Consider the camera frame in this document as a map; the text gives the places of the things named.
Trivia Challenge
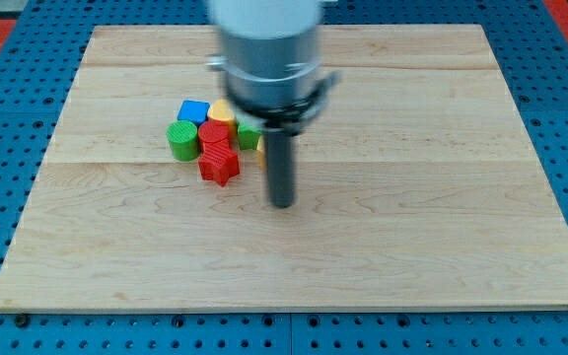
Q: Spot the yellow heart block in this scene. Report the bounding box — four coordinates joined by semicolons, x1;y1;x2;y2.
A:
207;99;238;139

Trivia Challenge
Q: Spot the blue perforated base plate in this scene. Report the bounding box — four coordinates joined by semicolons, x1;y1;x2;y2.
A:
0;0;568;354

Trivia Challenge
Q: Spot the yellow hexagon block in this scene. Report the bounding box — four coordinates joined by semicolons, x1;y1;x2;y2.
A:
255;136;265;170

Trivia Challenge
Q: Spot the red star block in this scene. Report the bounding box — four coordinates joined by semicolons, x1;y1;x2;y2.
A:
198;140;240;186

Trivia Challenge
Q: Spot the blue cube block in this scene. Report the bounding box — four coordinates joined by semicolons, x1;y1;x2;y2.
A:
177;100;210;126

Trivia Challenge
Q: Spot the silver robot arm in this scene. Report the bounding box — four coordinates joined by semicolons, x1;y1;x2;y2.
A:
207;0;340;136

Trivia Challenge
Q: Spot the green star block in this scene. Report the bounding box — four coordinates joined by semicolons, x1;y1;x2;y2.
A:
237;123;261;150

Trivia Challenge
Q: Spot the green cylinder block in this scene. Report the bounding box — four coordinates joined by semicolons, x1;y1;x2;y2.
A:
166;120;200;162

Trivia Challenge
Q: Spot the red cylinder block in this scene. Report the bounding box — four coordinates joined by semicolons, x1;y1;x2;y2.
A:
197;120;230;152

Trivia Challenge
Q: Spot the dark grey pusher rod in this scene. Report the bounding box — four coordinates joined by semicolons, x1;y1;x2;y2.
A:
264;128;295;208

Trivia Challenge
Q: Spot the wooden board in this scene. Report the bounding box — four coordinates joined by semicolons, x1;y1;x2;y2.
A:
0;25;568;314

